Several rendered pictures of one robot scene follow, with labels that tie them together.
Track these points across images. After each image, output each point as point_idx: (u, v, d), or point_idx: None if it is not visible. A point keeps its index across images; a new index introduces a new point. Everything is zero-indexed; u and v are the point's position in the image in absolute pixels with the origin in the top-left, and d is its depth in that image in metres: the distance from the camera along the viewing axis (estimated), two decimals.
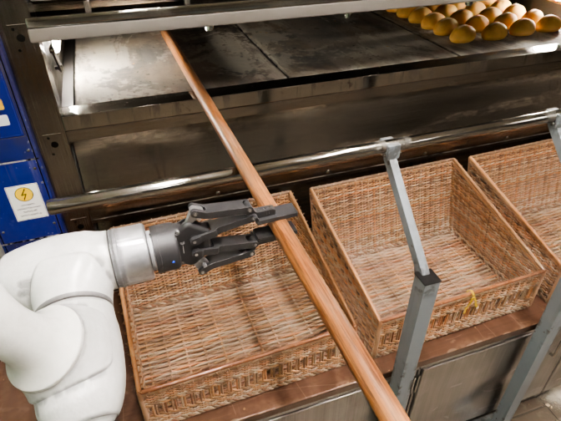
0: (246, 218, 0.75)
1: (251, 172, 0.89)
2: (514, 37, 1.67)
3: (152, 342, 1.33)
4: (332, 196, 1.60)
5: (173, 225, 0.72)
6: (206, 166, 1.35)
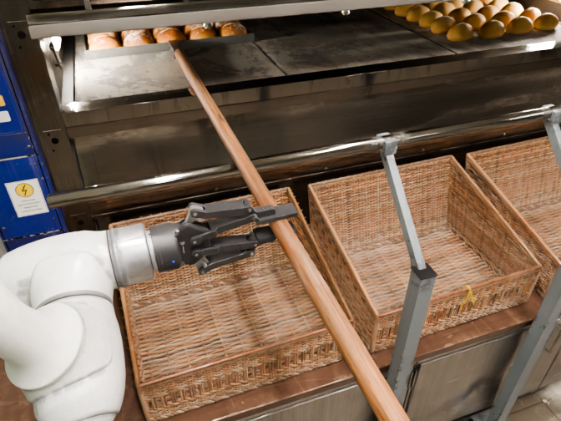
0: (246, 218, 0.75)
1: (352, 339, 0.58)
2: (511, 34, 1.69)
3: (151, 337, 1.34)
4: (331, 193, 1.61)
5: (173, 225, 0.72)
6: (205, 163, 1.36)
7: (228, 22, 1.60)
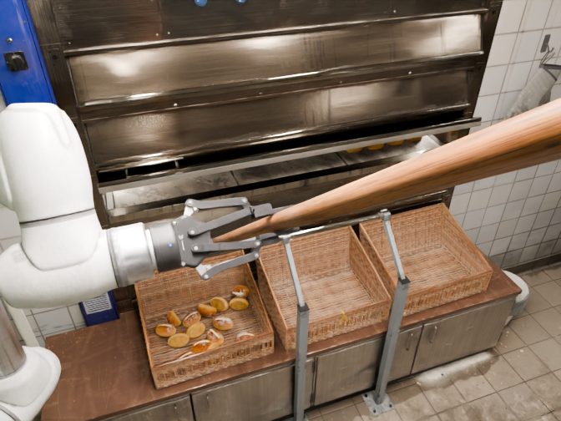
0: (242, 210, 0.76)
1: (335, 189, 0.54)
2: (389, 145, 2.61)
3: (158, 342, 2.27)
4: (270, 250, 2.53)
5: (171, 220, 0.75)
6: None
7: (235, 291, 2.42)
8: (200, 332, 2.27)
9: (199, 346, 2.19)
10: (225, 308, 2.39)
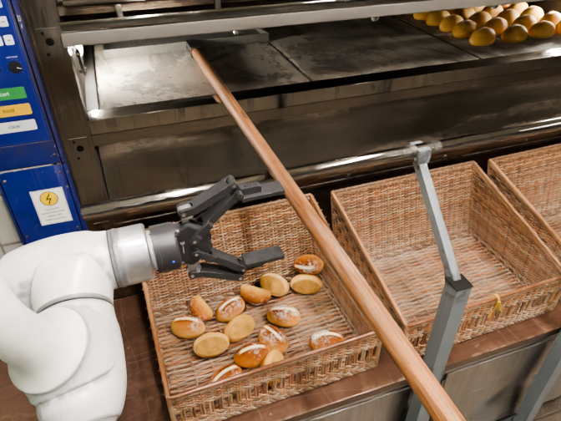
0: (230, 199, 0.72)
1: (389, 323, 0.61)
2: (533, 38, 1.67)
3: (175, 347, 1.32)
4: (352, 200, 1.59)
5: (173, 225, 0.72)
6: (229, 169, 1.34)
7: (299, 263, 1.47)
8: (248, 330, 1.33)
9: (250, 355, 1.24)
10: (285, 291, 1.45)
